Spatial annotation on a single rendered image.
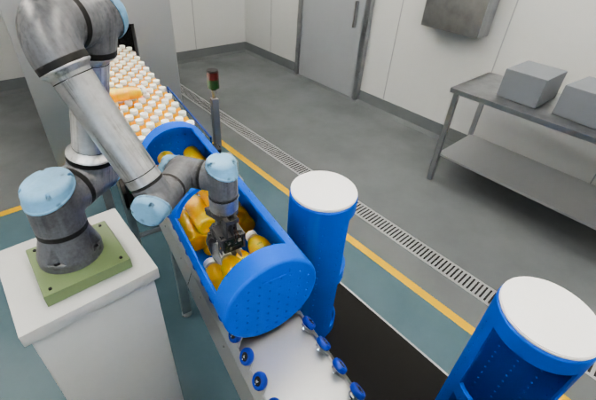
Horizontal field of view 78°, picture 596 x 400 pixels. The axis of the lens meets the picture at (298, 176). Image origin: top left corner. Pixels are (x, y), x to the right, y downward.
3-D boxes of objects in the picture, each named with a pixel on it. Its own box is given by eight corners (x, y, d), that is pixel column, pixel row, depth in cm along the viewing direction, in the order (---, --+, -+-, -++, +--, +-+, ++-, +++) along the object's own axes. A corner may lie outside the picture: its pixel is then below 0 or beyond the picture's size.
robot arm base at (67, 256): (51, 284, 89) (38, 254, 83) (29, 253, 97) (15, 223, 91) (113, 252, 99) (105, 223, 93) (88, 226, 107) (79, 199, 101)
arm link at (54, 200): (20, 235, 88) (-2, 189, 81) (61, 202, 99) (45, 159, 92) (65, 244, 87) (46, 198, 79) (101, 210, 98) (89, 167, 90)
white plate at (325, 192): (317, 219, 136) (317, 222, 137) (372, 196, 150) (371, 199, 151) (278, 182, 154) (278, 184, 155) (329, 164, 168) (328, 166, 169)
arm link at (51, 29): (5, -20, 57) (176, 223, 77) (58, -25, 66) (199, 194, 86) (-36, 11, 61) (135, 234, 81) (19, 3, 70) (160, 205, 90)
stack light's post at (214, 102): (223, 243, 265) (212, 99, 203) (221, 239, 268) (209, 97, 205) (228, 240, 267) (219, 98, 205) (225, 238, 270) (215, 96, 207)
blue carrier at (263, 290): (224, 354, 101) (223, 285, 85) (144, 185, 160) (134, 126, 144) (310, 311, 115) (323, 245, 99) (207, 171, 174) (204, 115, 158)
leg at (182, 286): (184, 319, 214) (168, 241, 178) (180, 311, 218) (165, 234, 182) (193, 315, 217) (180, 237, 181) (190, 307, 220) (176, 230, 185)
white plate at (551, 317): (490, 268, 122) (490, 270, 122) (513, 345, 99) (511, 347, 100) (582, 286, 118) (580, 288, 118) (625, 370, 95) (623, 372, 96)
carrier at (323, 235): (301, 352, 186) (344, 325, 200) (317, 223, 136) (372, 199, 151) (271, 310, 205) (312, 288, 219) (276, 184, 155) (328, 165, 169)
